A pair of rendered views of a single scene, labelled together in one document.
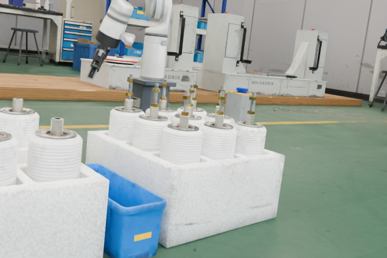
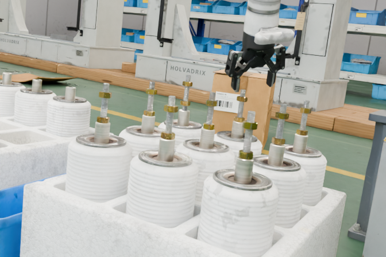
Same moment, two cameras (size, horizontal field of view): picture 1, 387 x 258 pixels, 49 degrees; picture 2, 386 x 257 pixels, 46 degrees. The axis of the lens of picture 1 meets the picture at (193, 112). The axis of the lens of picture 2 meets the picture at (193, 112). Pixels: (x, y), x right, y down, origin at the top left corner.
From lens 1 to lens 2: 1.12 m
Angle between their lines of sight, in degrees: 71
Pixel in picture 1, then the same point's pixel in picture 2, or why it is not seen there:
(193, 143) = (74, 162)
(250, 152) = (203, 231)
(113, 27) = (247, 20)
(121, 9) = not seen: outside the picture
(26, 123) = (55, 109)
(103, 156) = not seen: hidden behind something
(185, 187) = (37, 219)
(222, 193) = not seen: outside the picture
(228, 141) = (139, 185)
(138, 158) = not seen: hidden behind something
